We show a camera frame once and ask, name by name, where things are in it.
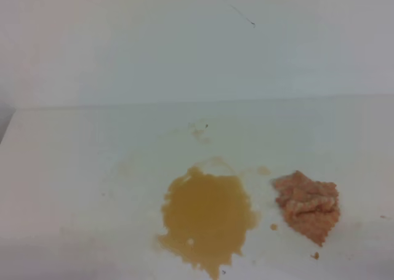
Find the brown coffee puddle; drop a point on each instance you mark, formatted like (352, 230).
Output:
(206, 218)

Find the pink striped rag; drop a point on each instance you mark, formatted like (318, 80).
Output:
(309, 207)

